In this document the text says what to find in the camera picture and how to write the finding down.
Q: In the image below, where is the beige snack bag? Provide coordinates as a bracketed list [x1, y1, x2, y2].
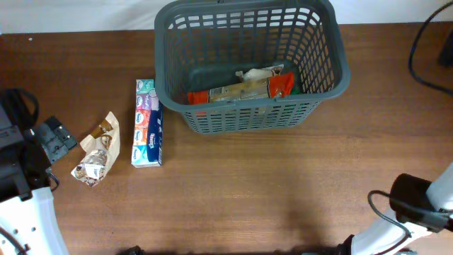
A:
[71, 112, 120, 187]
[235, 64, 284, 82]

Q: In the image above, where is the Kleenex tissue multipack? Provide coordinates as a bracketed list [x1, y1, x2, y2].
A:
[131, 79, 164, 168]

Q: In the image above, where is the orange pasta package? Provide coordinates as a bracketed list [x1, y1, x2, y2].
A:
[188, 72, 294, 105]

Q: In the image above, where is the green round cup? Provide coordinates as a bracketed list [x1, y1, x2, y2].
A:
[291, 84, 301, 95]

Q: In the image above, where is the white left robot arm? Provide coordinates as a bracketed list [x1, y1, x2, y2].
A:
[1, 89, 77, 254]

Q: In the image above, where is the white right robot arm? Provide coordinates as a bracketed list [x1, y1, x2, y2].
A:
[334, 166, 452, 255]

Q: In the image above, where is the grey plastic basket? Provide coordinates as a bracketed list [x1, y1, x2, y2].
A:
[154, 0, 350, 134]

